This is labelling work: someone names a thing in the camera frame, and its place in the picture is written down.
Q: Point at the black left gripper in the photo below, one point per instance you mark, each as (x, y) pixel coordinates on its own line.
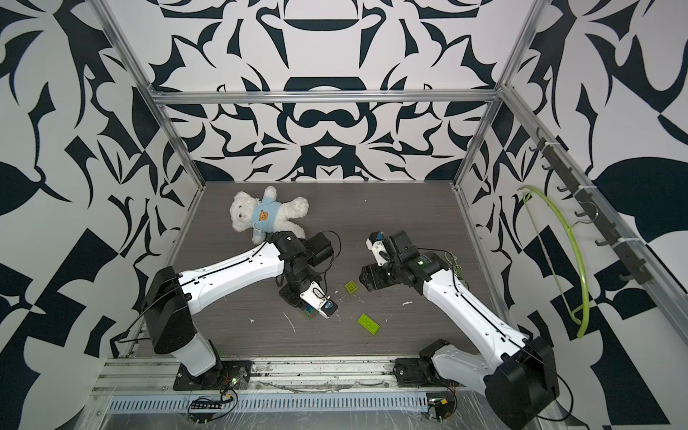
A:
(293, 294)

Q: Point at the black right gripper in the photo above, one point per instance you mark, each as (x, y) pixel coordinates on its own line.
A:
(371, 277)

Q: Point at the lime square lego brick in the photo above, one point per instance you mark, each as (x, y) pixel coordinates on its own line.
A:
(351, 287)

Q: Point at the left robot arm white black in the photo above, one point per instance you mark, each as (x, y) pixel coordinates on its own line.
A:
(175, 298)

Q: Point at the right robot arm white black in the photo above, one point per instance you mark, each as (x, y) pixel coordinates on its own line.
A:
(516, 374)

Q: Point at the lime long lego brick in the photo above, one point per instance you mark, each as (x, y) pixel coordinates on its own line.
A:
(368, 324)

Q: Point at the white teddy bear blue shirt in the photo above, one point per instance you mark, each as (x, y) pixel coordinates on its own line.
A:
(266, 216)

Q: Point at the black connector box right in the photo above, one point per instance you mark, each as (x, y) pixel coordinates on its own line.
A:
(440, 409)

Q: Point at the black connector box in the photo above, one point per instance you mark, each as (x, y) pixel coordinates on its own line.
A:
(205, 404)
(440, 409)

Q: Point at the black connector box left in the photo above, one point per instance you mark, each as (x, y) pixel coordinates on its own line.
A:
(205, 404)

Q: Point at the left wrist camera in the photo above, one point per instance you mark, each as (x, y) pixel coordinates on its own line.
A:
(315, 297)

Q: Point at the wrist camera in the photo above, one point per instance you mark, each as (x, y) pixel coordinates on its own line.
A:
(315, 297)
(377, 247)

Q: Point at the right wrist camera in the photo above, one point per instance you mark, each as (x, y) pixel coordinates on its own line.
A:
(377, 247)

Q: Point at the green keychain with charm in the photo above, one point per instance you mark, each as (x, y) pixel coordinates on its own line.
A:
(452, 260)

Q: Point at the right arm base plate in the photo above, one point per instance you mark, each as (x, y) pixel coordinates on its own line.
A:
(418, 372)

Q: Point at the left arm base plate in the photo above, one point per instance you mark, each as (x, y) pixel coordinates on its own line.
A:
(226, 374)

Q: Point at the black wall hook rail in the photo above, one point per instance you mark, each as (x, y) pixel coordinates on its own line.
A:
(592, 210)

